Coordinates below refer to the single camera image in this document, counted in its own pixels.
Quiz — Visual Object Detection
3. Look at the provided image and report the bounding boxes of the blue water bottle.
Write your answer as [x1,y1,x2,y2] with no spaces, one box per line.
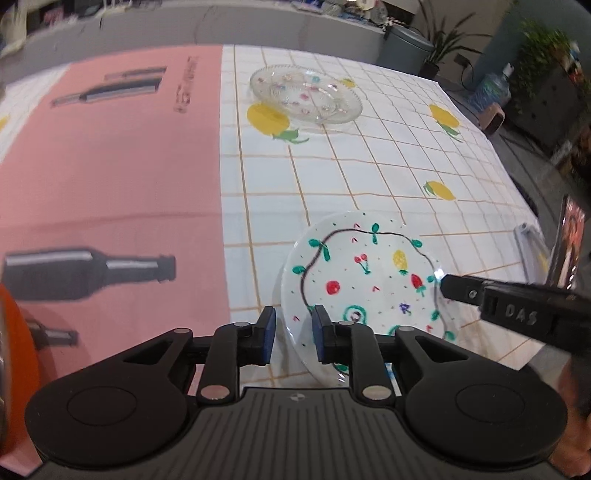
[468,65,515,112]

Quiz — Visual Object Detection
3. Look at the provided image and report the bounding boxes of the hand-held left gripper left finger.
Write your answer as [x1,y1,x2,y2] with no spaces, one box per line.
[95,305,277,408]

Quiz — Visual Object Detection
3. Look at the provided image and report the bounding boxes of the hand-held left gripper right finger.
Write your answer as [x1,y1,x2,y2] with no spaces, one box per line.
[311,305,490,403]

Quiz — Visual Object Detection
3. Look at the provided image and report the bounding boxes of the black tablet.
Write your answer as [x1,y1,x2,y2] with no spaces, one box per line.
[547,194,586,291]

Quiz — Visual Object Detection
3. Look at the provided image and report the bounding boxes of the trailing green plant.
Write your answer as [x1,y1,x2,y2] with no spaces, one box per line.
[517,18,583,93]

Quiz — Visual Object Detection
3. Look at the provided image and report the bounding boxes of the orange round object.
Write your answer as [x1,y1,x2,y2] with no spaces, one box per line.
[0,284,57,459]

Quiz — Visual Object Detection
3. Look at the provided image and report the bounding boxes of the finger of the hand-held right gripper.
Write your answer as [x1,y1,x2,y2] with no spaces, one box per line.
[438,274,552,335]

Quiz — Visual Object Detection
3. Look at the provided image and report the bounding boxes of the grey stand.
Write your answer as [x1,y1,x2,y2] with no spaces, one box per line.
[513,222,551,283]

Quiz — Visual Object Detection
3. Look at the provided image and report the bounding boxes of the grey trash can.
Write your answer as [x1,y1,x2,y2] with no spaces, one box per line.
[379,23,435,77]

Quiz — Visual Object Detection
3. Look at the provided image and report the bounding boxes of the pink mat with bottle print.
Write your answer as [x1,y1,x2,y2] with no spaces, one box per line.
[0,45,232,476]

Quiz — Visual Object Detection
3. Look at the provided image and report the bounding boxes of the white marble tv cabinet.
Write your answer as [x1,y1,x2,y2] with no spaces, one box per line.
[0,0,389,70]

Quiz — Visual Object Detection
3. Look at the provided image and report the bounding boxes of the glass plate with coloured dots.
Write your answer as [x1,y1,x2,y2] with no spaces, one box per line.
[249,65,363,124]

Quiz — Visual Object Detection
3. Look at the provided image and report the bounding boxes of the white painted fruit plate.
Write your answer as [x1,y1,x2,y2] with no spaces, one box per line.
[280,211,455,386]

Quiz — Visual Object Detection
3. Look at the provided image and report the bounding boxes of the potted long-leaf plant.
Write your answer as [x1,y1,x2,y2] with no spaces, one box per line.
[416,0,491,80]

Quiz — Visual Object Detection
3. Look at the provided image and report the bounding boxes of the small pink heater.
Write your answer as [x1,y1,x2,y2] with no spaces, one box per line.
[478,102,507,136]

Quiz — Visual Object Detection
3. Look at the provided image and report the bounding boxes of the person's right forearm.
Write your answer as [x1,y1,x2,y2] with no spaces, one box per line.
[551,355,591,478]

